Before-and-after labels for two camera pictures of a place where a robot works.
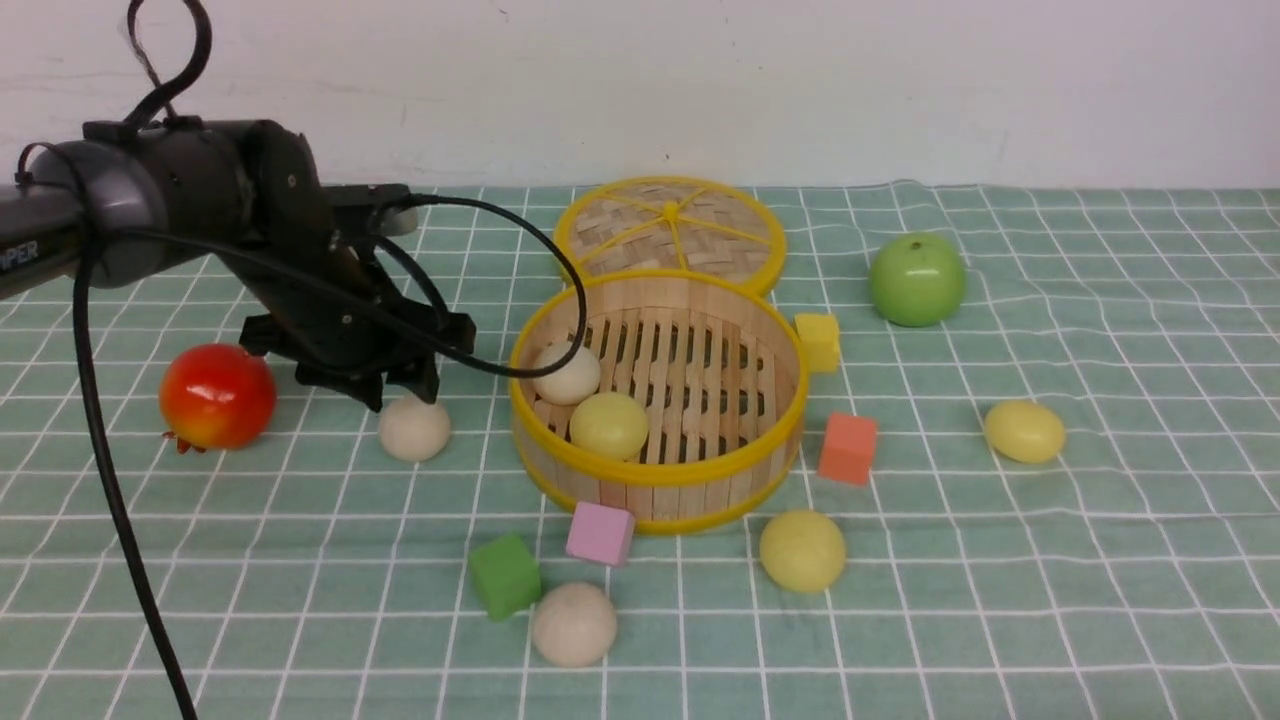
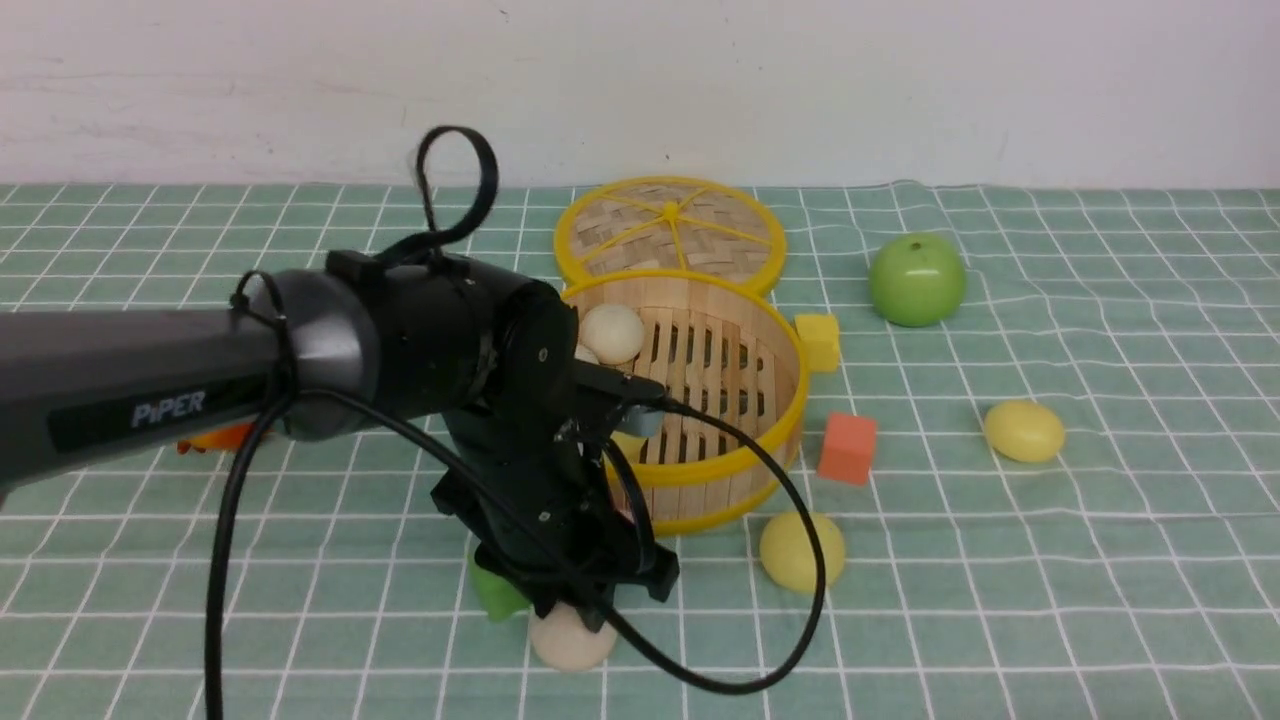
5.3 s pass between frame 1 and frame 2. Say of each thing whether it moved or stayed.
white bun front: stayed
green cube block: stayed
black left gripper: moved
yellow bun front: stayed
